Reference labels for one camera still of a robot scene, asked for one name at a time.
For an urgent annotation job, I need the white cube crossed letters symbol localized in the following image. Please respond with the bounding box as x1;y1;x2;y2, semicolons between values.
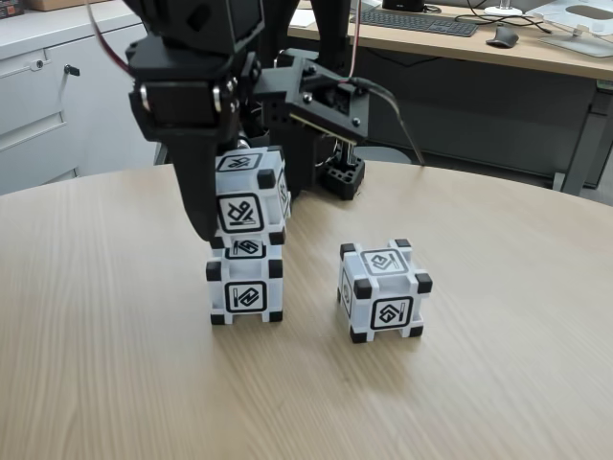
213;149;293;248

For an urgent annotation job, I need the white cube nested diamonds symbol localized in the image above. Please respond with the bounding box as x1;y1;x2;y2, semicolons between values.
338;238;435;345

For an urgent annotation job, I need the white drawer cabinet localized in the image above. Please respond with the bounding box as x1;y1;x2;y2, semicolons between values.
0;8;169;197

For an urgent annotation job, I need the white cube zigzag diamond symbol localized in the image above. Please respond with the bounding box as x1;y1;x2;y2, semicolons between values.
205;237;284;327

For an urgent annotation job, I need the brown cardboard box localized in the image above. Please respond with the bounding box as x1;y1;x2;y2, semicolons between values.
28;0;90;12

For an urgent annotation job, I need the black desktop device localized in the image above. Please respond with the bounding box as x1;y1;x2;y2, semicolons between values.
381;0;426;14

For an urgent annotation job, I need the black computer keyboard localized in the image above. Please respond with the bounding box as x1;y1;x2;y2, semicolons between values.
356;9;480;38

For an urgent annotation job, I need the wooden office desk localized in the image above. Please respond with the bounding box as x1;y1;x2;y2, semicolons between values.
286;0;613;196

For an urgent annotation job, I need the dark computer mouse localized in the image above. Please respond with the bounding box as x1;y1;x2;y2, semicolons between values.
486;24;521;49

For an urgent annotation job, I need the silver laptop stand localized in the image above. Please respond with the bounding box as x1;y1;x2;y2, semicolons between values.
538;0;613;58

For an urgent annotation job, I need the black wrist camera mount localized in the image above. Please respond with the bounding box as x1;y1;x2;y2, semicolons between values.
253;53;373;145

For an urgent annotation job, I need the red white servo cable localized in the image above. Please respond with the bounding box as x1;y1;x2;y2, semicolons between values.
348;0;365;81
85;0;140;78

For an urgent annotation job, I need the black camera cable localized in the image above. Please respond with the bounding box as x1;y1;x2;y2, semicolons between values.
334;75;426;167

